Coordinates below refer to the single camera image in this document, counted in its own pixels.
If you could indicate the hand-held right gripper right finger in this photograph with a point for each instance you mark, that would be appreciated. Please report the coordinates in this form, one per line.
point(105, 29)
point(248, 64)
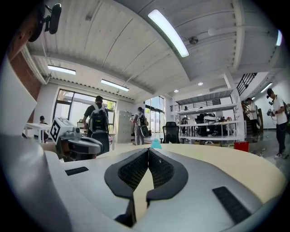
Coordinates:
point(199, 181)

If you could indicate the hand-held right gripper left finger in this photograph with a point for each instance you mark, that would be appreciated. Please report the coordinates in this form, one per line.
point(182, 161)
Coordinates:
point(90, 181)

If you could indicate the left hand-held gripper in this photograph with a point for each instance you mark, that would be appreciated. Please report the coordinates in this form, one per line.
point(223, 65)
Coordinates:
point(59, 129)

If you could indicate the turquoise plastic bottle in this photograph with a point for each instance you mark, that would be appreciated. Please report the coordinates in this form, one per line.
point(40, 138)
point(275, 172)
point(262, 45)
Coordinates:
point(156, 145)

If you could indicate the person's left hand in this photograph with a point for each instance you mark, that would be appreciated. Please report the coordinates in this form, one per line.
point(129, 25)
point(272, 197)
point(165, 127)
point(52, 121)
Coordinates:
point(64, 148)

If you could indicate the grey and black backpack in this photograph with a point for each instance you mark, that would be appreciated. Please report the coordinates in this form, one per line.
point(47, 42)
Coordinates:
point(98, 120)

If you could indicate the grey lockers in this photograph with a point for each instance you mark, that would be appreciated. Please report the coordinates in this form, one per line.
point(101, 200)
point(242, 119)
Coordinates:
point(124, 124)

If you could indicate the large window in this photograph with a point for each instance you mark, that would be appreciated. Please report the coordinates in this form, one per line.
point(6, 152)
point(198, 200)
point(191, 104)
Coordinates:
point(68, 106)

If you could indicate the red bin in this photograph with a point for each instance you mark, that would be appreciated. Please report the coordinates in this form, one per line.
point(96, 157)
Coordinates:
point(241, 146)

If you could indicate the black office chair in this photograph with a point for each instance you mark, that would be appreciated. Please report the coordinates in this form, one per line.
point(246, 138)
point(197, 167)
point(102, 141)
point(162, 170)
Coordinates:
point(171, 131)

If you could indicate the white-legged desk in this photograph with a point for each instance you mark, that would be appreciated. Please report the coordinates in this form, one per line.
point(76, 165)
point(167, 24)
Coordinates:
point(34, 125)

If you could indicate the long ceiling light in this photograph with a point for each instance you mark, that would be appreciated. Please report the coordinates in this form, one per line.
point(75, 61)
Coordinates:
point(279, 38)
point(61, 69)
point(167, 31)
point(114, 85)
point(266, 87)

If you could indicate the white shelving rack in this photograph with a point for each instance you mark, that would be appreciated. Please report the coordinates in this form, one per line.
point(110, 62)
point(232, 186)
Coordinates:
point(199, 109)

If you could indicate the glass entrance doors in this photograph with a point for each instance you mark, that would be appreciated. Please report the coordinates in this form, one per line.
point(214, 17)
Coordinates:
point(155, 113)

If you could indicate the black staircase railing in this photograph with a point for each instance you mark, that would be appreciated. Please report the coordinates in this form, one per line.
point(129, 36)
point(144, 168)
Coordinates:
point(245, 82)

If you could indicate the person's head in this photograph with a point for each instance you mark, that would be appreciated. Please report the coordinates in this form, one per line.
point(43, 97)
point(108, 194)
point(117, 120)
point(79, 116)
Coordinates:
point(25, 36)

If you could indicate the round ceiling fixture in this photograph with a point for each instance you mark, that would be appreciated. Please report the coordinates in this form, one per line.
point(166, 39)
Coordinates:
point(193, 40)

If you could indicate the black head-worn camera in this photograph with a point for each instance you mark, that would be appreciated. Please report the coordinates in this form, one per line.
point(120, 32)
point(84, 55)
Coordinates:
point(55, 18)

